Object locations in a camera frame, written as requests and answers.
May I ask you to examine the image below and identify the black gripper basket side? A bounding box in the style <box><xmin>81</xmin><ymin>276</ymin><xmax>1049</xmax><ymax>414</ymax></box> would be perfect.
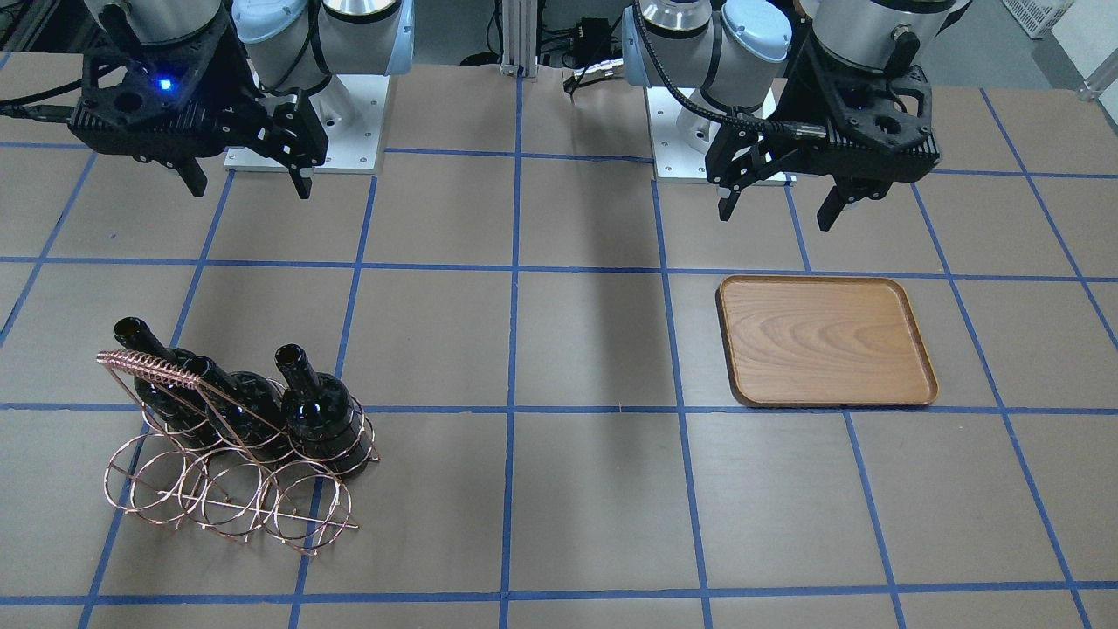
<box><xmin>68</xmin><ymin>25</ymin><xmax>328</xmax><ymax>200</ymax></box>

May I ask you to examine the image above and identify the aluminium frame post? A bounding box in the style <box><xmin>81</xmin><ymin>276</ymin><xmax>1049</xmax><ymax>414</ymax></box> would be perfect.
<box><xmin>500</xmin><ymin>0</ymin><xmax>539</xmax><ymax>80</ymax></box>

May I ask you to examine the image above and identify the robot arm over tray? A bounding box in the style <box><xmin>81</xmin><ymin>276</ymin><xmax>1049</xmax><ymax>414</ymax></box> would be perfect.
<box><xmin>620</xmin><ymin>1</ymin><xmax>955</xmax><ymax>231</ymax></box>

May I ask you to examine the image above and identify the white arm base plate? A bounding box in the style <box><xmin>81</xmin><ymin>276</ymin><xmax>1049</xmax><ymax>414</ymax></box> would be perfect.
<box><xmin>645</xmin><ymin>86</ymin><xmax>718</xmax><ymax>184</ymax></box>
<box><xmin>224</xmin><ymin>74</ymin><xmax>390</xmax><ymax>174</ymax></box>

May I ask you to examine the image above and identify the wooden tray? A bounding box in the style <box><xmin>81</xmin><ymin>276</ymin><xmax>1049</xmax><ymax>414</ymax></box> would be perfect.
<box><xmin>716</xmin><ymin>274</ymin><xmax>940</xmax><ymax>407</ymax></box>

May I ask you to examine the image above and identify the robot arm over basket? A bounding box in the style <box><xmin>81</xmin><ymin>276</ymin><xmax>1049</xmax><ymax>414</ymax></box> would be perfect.
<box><xmin>66</xmin><ymin>1</ymin><xmax>414</xmax><ymax>199</ymax></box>

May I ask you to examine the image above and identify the copper wire bottle basket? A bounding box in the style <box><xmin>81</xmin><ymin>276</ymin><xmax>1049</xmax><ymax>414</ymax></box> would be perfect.
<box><xmin>97</xmin><ymin>349</ymin><xmax>380</xmax><ymax>557</ymax></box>

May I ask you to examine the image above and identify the black gripper tray side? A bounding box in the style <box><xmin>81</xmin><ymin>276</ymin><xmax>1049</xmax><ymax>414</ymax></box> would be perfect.
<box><xmin>704</xmin><ymin>35</ymin><xmax>940</xmax><ymax>232</ymax></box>

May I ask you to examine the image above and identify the dark wine bottle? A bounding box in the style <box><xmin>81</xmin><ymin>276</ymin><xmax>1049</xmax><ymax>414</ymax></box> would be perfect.
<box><xmin>183</xmin><ymin>356</ymin><xmax>294</xmax><ymax>463</ymax></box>
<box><xmin>113</xmin><ymin>316</ymin><xmax>210</xmax><ymax>446</ymax></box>
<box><xmin>274</xmin><ymin>343</ymin><xmax>375</xmax><ymax>480</ymax></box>

